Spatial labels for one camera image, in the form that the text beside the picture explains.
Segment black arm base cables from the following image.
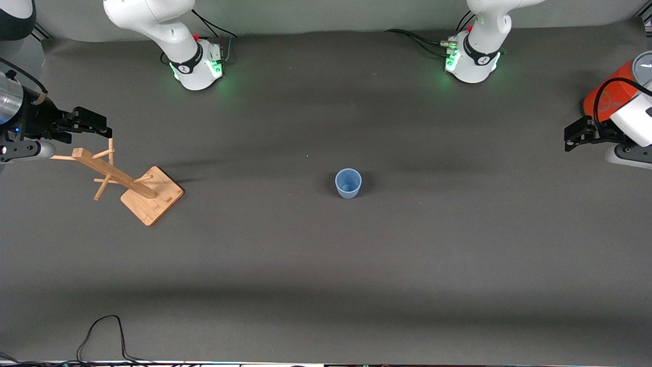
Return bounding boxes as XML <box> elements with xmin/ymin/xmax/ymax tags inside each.
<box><xmin>193</xmin><ymin>8</ymin><xmax>238</xmax><ymax>64</ymax></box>
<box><xmin>384</xmin><ymin>8</ymin><xmax>477</xmax><ymax>58</ymax></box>

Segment light blue plastic cup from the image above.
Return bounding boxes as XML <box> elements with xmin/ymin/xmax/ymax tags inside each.
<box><xmin>335</xmin><ymin>168</ymin><xmax>363</xmax><ymax>200</ymax></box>

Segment black right arm base cables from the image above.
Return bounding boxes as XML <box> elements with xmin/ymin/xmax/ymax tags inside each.
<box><xmin>193</xmin><ymin>8</ymin><xmax>238</xmax><ymax>64</ymax></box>

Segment orange cylindrical container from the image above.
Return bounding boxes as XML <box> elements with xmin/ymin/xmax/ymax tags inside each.
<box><xmin>583</xmin><ymin>51</ymin><xmax>652</xmax><ymax>123</ymax></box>

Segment dark grey table mat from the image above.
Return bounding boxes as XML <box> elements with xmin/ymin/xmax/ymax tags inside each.
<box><xmin>0</xmin><ymin>18</ymin><xmax>652</xmax><ymax>363</ymax></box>

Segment black left arm base cables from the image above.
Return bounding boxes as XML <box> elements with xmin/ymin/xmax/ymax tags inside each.
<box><xmin>384</xmin><ymin>8</ymin><xmax>477</xmax><ymax>58</ymax></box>

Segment wooden cup holder stand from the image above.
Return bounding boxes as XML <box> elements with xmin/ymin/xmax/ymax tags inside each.
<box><xmin>43</xmin><ymin>137</ymin><xmax>184</xmax><ymax>227</ymax></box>

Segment black looped cable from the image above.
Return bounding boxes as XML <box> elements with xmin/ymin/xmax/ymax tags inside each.
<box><xmin>76</xmin><ymin>314</ymin><xmax>153</xmax><ymax>365</ymax></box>

